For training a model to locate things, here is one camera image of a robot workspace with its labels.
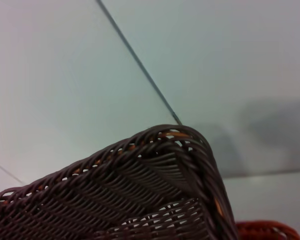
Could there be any dark brown woven basket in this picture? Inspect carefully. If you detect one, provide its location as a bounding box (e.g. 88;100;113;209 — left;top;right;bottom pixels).
0;123;240;240

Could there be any orange woven plastic basket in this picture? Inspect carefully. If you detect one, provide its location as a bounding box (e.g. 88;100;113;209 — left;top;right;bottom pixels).
234;219;300;240

